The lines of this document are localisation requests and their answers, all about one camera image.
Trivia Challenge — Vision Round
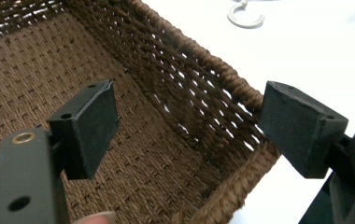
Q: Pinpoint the white plastic hook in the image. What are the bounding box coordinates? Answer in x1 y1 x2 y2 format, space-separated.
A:
226 0 266 30

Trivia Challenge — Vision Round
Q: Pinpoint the brown woven basket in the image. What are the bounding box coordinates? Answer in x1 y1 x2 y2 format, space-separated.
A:
0 0 282 224

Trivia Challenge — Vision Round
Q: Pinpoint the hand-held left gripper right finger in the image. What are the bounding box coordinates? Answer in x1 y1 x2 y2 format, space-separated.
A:
257 80 349 179

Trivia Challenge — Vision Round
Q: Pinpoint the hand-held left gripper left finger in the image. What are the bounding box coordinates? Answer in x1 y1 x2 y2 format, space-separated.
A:
47 79 121 181

